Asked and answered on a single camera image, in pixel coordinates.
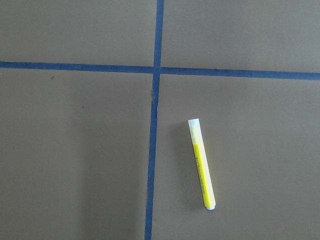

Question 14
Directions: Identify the yellow highlighter pen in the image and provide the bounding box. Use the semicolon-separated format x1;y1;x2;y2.
188;118;216;211

